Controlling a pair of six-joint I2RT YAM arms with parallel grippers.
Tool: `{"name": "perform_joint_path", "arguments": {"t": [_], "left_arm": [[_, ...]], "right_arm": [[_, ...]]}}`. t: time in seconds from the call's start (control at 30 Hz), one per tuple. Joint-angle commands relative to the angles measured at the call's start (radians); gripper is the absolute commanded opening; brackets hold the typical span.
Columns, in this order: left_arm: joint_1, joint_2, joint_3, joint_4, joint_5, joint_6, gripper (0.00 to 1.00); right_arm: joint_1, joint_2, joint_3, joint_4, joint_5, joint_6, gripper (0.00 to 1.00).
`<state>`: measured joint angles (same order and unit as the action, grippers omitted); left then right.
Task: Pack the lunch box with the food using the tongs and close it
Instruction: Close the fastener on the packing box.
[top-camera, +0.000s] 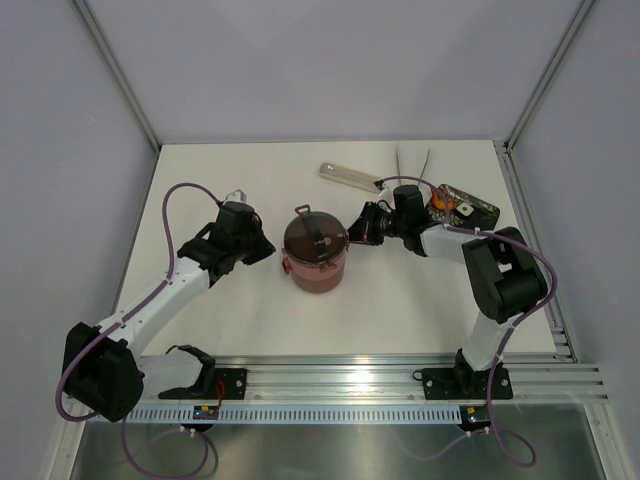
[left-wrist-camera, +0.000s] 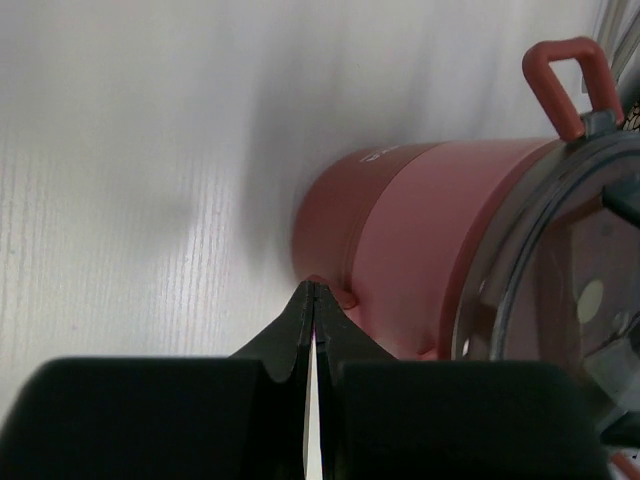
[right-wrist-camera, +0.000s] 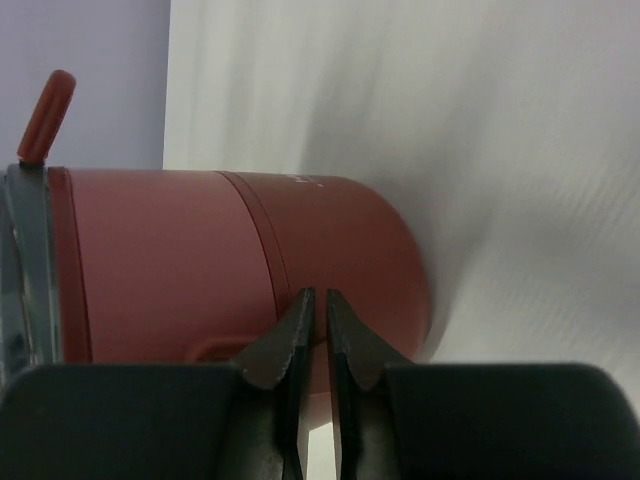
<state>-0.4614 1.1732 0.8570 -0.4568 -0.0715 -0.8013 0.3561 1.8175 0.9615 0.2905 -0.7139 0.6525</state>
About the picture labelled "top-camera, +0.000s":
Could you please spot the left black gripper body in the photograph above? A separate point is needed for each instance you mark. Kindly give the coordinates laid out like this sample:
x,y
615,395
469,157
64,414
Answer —
x,y
248,243

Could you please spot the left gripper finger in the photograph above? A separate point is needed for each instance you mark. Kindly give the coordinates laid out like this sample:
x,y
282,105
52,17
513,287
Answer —
x,y
245,257
262,248

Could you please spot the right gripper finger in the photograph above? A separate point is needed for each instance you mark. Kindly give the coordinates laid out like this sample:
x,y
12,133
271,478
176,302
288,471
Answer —
x,y
374,241
358,231

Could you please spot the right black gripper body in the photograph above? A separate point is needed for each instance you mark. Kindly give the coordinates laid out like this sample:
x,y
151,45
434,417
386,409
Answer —
x,y
382,223

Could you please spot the grey transparent lid with handle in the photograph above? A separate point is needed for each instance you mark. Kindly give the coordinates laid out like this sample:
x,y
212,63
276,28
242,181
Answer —
x,y
314,236

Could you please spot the pink steel bowl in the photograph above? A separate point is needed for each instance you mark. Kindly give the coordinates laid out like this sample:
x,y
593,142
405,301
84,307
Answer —
x,y
289,262

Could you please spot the dark red steel bowl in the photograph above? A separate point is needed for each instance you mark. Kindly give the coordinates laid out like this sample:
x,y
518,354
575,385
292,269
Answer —
x,y
315,282

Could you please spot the metal tongs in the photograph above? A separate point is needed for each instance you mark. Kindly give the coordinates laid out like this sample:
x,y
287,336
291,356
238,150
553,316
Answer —
x,y
411,160

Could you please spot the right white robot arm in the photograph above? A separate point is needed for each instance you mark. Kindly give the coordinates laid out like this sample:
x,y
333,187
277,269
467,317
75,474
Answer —
x,y
504,274

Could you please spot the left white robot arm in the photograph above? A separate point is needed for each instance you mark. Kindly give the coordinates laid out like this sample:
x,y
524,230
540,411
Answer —
x,y
105,367

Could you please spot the orange shrimp on tray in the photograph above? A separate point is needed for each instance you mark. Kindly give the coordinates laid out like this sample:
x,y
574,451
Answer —
x,y
442,200

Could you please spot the black floral food tray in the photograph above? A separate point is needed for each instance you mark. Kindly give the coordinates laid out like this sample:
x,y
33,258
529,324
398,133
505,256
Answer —
x,y
471,212

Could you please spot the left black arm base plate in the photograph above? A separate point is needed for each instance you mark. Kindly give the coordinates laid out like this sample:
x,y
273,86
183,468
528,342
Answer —
x,y
230,382

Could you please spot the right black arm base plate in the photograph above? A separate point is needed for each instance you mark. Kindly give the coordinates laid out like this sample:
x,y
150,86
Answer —
x,y
453,383

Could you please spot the white slotted cable duct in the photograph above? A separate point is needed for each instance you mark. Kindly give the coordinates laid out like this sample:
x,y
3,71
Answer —
x,y
306,414

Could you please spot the aluminium front rail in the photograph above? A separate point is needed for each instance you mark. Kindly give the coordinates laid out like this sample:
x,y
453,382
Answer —
x,y
388,379

